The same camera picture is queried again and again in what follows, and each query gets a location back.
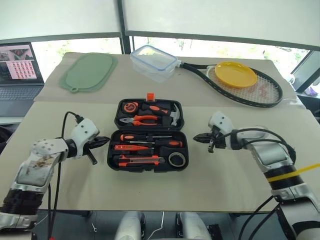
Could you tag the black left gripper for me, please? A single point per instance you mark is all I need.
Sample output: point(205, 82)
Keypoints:
point(91, 145)

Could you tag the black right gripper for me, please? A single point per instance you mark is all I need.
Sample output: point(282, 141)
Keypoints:
point(217, 143)

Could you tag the orange tester pen screwdriver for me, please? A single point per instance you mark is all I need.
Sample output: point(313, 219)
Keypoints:
point(125, 147)

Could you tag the black shaft screwdriver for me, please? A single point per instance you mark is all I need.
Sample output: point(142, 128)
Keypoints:
point(127, 137)

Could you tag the silver shaft screwdriver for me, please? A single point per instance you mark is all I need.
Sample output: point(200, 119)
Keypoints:
point(170, 144)

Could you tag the orange black utility knife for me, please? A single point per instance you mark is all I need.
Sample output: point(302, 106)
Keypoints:
point(135, 160)

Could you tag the black electrical tape roll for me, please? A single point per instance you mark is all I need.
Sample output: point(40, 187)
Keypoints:
point(171, 161)

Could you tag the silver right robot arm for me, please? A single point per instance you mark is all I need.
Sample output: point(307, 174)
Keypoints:
point(275, 155)

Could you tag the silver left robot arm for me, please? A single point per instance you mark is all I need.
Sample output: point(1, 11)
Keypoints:
point(37, 162)

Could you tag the black tool case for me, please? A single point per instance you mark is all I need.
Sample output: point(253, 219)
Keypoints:
point(147, 168)

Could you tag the orange black tape measure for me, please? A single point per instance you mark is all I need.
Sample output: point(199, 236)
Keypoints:
point(130, 108)

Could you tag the black tennis racket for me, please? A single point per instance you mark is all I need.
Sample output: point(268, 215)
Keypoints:
point(202, 75)

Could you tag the yellow plastic plate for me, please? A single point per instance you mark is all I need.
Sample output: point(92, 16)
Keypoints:
point(235, 75)

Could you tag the green silicone mat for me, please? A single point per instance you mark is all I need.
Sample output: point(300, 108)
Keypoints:
point(88, 72)

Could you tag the grey rounded robot leg cover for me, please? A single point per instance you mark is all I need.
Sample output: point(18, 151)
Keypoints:
point(192, 226)
point(128, 226)

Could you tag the clear plastic container blue lid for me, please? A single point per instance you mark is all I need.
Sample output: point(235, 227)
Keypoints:
point(152, 62)

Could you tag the small black box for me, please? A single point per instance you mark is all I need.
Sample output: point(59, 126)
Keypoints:
point(215, 232)

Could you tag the black fabric bundle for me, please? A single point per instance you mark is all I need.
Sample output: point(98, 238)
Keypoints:
point(6, 137)

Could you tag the grey open laptop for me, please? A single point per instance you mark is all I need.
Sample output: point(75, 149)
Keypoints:
point(17, 92)

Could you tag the small purple object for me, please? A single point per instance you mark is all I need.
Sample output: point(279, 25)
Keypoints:
point(312, 92)

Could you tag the black computer monitor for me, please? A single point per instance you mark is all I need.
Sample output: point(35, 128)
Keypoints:
point(308, 72)

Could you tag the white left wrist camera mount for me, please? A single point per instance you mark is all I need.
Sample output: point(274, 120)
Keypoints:
point(83, 130)

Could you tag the dark grey window frame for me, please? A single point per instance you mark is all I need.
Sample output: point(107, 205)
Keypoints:
point(124, 20)

